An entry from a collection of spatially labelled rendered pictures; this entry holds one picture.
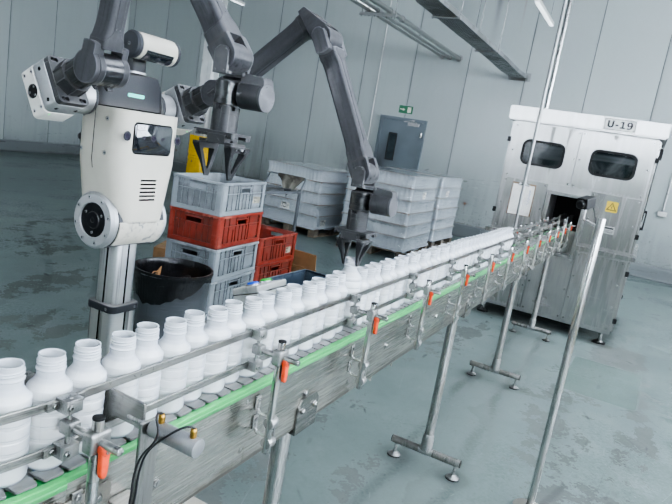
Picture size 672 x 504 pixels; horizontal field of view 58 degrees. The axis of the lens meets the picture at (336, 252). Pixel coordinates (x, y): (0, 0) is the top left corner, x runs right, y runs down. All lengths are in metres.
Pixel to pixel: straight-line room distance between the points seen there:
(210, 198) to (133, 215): 2.27
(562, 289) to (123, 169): 5.09
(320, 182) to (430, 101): 4.25
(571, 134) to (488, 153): 5.89
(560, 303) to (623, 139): 1.63
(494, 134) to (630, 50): 2.61
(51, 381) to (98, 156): 0.93
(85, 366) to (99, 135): 0.91
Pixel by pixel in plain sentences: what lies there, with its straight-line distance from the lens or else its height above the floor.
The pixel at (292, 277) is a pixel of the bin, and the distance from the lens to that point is 2.48.
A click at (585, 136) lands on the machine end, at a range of 6.17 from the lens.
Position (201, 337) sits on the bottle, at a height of 1.12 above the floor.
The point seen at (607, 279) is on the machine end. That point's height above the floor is 0.63.
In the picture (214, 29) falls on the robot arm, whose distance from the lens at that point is 1.33.
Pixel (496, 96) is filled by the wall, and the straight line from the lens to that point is 12.06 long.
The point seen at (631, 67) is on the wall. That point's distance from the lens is 11.82.
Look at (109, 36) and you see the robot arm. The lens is 1.54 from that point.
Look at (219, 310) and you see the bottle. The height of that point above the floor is 1.16.
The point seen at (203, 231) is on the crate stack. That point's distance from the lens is 4.06.
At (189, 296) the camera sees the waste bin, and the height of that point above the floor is 0.53.
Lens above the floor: 1.52
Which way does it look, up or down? 11 degrees down
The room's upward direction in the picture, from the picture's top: 10 degrees clockwise
